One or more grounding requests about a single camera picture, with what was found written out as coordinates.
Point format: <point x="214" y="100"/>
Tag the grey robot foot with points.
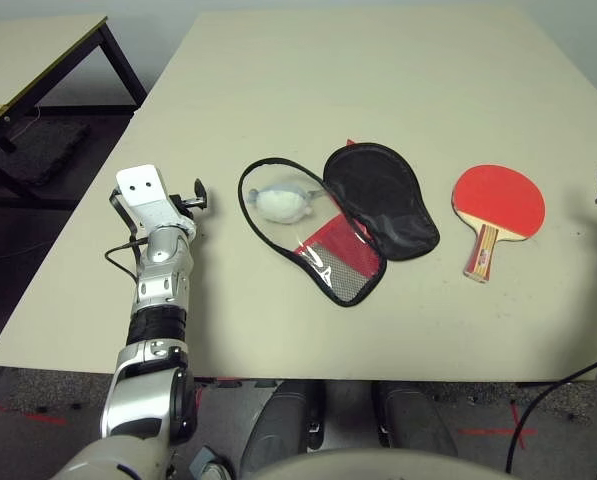
<point x="278" y="425"/>
<point x="408" y="420"/>

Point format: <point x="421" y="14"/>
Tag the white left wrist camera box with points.
<point x="145" y="195"/>

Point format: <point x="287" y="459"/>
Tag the beige side table black frame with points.
<point x="28" y="50"/>

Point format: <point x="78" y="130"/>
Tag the grey robot torso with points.
<point x="378" y="470"/>

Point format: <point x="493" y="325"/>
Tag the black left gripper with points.
<point x="183" y="206"/>

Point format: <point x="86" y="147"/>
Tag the grey robot left foot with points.
<point x="278" y="425"/>

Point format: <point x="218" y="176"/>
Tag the red black paddle case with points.
<point x="378" y="200"/>

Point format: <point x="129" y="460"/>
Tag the red ping-pong paddle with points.
<point x="498" y="200"/>

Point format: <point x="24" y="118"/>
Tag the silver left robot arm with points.
<point x="148" y="400"/>

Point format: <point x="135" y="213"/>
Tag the black foam mat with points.
<point x="38" y="150"/>

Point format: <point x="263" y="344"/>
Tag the grey robot right foot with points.
<point x="408" y="420"/>

